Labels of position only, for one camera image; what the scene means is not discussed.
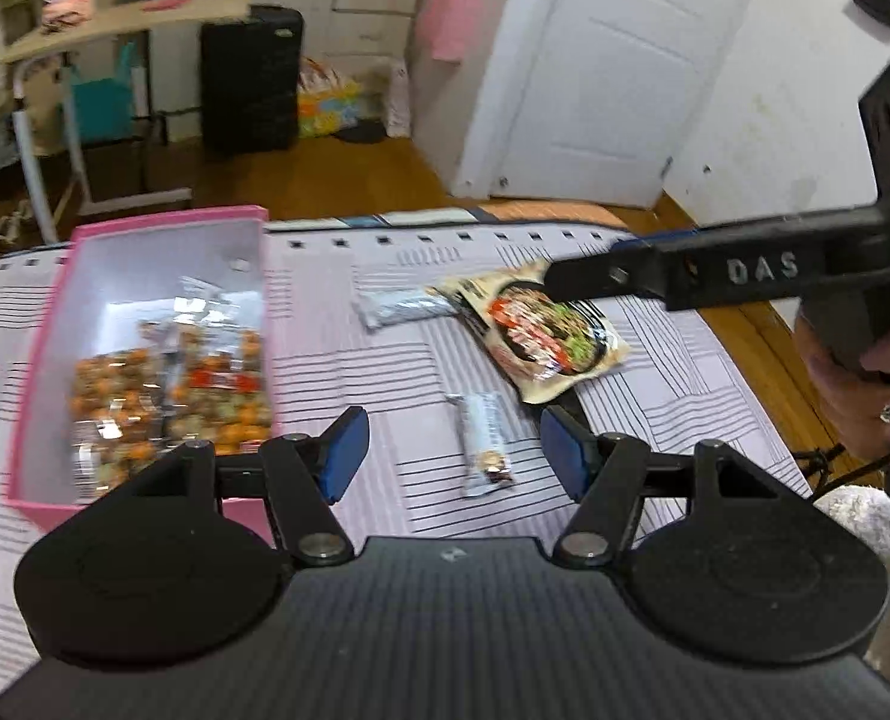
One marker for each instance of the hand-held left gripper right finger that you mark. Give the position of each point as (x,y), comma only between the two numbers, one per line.
(565,454)

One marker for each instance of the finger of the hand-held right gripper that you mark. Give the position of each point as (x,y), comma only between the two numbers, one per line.
(636,241)
(602,277)

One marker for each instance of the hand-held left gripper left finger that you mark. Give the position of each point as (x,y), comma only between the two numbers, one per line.
(343,454)

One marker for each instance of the grey snack bar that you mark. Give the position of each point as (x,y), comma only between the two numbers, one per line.
(482,435)
(403,309)

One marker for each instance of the beige noodle packet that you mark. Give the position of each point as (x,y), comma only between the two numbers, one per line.
(557,360)

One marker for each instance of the clear bag of mixed nuts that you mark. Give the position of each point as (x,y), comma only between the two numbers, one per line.
(129,397)

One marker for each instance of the pink storage box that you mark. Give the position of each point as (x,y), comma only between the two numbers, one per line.
(152,262)

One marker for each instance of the person's right hand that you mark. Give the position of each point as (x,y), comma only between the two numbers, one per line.
(857,405)

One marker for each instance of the striped bed sheet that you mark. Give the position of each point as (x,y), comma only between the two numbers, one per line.
(415,367)

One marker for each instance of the white door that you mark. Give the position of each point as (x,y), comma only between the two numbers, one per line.
(625,90)

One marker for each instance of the dark slipper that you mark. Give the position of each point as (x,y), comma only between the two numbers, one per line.
(362,133)

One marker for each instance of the white fluffy plush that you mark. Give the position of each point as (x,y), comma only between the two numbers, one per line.
(865,540)

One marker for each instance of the pink hanging bag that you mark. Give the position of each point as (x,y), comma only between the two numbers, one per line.
(448,15)

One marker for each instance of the black suitcase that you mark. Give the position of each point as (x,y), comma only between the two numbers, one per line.
(250,82)

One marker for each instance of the teal bag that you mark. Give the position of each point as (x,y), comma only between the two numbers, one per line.
(103,101)

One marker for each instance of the flat red item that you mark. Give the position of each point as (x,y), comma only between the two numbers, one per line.
(165,4)

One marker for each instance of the wooden overbed table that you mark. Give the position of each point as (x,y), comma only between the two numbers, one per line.
(114,19)

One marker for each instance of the pink item on table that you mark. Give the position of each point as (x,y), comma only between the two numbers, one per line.
(69,7)

